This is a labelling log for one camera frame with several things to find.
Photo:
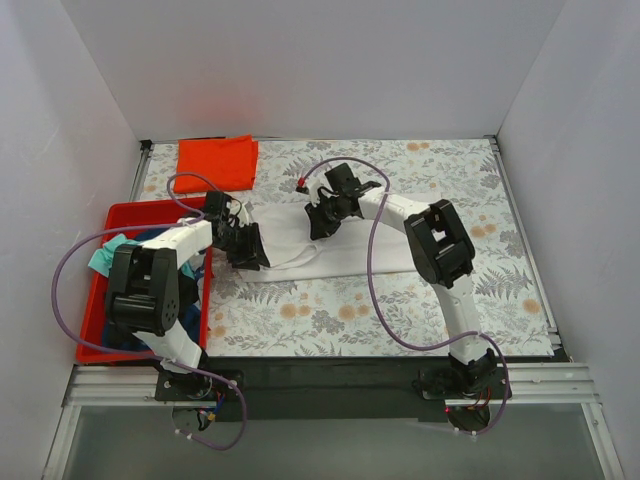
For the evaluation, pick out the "teal garment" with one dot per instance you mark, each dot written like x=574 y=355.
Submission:
x=102 y=259

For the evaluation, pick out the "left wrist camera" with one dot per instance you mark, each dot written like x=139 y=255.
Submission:
x=240 y=213

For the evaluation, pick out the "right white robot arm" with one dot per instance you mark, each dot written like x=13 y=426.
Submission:
x=441 y=250

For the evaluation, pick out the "black garment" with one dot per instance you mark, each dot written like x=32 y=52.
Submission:
x=188 y=291

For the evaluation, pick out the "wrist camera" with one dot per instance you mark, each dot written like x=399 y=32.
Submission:
x=240 y=213
x=313 y=189

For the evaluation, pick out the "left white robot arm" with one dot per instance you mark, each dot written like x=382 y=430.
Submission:
x=143 y=293

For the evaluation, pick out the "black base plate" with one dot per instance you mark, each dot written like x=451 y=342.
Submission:
x=316 y=388

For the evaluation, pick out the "folded orange t shirt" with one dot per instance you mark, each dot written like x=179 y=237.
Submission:
x=230 y=164

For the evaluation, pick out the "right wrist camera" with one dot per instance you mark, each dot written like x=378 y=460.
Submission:
x=313 y=189

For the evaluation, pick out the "floral table mat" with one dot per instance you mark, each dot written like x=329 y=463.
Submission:
x=399 y=312

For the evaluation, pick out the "dark blue garment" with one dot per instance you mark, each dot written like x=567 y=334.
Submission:
x=189 y=317

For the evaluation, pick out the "white t shirt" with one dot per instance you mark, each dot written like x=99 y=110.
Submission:
x=293 y=256

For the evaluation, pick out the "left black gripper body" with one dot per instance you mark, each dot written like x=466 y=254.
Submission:
x=242 y=245

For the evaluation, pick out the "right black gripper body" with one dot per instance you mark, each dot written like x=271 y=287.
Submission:
x=322 y=215

